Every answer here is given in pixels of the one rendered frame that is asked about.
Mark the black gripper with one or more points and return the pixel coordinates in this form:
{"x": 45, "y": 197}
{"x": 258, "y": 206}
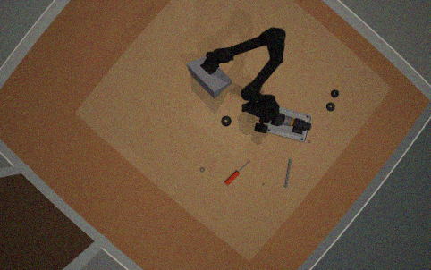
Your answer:
{"x": 261, "y": 127}

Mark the red-handled screwdriver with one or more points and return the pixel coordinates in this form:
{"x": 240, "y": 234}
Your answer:
{"x": 232, "y": 177}

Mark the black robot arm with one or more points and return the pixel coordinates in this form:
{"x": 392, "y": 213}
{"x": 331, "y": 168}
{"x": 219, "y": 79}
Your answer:
{"x": 273, "y": 38}

